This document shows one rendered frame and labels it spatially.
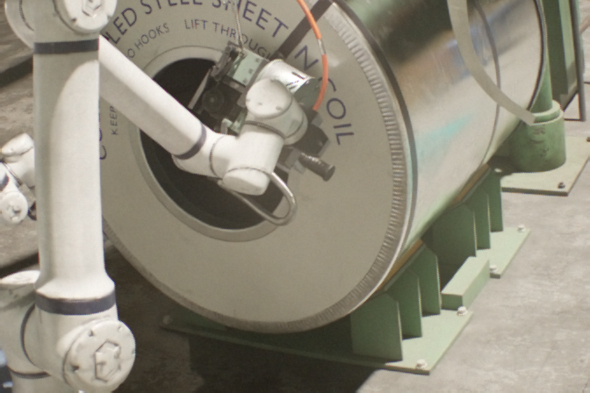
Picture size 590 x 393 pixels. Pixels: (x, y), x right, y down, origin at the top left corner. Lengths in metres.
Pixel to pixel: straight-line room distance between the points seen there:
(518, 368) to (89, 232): 1.63
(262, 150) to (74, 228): 0.48
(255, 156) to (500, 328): 1.42
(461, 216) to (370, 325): 0.63
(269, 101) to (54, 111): 0.52
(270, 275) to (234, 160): 0.91
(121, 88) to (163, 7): 0.84
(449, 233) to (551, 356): 0.75
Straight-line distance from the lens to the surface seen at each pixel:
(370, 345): 2.99
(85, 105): 1.57
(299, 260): 2.69
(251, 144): 1.91
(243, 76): 2.39
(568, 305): 3.19
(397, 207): 2.46
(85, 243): 1.61
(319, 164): 2.30
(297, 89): 2.30
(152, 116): 1.89
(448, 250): 3.46
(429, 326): 3.13
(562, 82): 4.89
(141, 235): 3.02
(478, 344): 3.04
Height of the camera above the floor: 1.64
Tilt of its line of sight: 21 degrees down
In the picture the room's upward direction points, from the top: 9 degrees counter-clockwise
